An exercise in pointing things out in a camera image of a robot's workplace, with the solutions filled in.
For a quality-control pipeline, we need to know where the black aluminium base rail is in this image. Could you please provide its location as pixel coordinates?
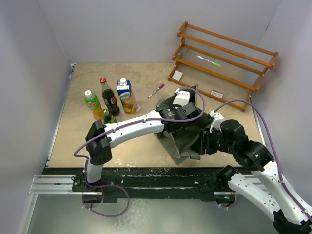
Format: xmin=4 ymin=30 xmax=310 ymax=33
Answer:
xmin=29 ymin=167 xmax=280 ymax=203

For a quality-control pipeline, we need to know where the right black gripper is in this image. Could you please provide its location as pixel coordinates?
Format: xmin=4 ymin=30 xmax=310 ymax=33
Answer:
xmin=190 ymin=125 xmax=235 ymax=155

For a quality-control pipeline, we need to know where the green bottle white cap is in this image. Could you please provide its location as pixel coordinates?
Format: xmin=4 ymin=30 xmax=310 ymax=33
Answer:
xmin=84 ymin=90 xmax=104 ymax=120

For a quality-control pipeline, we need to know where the white card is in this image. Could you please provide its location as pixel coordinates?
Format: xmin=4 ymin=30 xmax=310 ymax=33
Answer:
xmin=172 ymin=71 xmax=183 ymax=81

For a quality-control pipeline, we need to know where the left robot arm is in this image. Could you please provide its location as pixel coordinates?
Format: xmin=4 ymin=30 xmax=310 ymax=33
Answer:
xmin=83 ymin=102 xmax=204 ymax=191

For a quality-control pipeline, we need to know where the purple marker pen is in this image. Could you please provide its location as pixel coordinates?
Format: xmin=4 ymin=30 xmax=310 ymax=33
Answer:
xmin=147 ymin=84 xmax=164 ymax=99

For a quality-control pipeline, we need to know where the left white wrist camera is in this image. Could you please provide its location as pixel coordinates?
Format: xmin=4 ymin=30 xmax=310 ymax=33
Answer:
xmin=173 ymin=88 xmax=191 ymax=106

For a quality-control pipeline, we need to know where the small red white packet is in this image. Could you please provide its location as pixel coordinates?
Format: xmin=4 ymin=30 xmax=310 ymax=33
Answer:
xmin=211 ymin=90 xmax=224 ymax=98

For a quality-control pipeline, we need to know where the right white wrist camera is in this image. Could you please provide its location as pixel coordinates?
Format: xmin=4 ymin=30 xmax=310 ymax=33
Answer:
xmin=209 ymin=110 xmax=224 ymax=133

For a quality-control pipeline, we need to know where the purple cable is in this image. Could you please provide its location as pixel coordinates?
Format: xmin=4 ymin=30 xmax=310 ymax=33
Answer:
xmin=73 ymin=87 xmax=207 ymax=216
xmin=216 ymin=99 xmax=312 ymax=222

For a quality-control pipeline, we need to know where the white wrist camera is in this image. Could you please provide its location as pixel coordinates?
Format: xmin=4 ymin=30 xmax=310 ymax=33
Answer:
xmin=209 ymin=110 xmax=224 ymax=133
xmin=173 ymin=88 xmax=191 ymax=106

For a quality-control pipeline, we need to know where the wooden shelf rack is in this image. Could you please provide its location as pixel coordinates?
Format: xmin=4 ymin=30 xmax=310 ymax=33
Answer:
xmin=168 ymin=22 xmax=279 ymax=102

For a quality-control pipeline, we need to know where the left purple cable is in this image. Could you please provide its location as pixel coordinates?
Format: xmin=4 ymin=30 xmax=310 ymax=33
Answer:
xmin=73 ymin=87 xmax=207 ymax=216

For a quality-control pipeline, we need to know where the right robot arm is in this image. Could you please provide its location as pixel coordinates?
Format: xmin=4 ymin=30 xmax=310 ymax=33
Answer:
xmin=191 ymin=120 xmax=312 ymax=234

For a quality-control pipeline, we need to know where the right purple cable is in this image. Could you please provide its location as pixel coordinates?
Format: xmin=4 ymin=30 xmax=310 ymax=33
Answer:
xmin=216 ymin=99 xmax=312 ymax=222

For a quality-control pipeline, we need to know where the green canvas bag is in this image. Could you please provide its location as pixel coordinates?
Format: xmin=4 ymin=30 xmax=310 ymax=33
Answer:
xmin=155 ymin=90 xmax=211 ymax=165

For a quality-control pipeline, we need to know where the glass cola bottle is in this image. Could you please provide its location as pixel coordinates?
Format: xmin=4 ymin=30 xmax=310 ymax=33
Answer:
xmin=99 ymin=78 xmax=120 ymax=116

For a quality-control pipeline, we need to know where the blue white beverage carton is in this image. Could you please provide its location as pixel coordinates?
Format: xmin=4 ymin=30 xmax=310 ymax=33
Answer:
xmin=117 ymin=78 xmax=141 ymax=114

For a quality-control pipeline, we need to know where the green marker pen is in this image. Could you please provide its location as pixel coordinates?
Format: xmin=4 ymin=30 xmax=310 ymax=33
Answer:
xmin=197 ymin=55 xmax=221 ymax=67

